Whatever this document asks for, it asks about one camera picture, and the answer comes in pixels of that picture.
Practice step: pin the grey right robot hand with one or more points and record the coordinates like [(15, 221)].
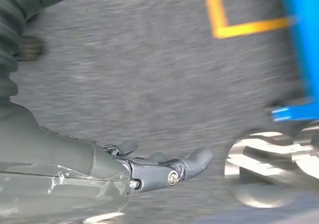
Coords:
[(50, 166)]

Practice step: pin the low blue metal shelf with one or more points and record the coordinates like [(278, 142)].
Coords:
[(304, 34)]

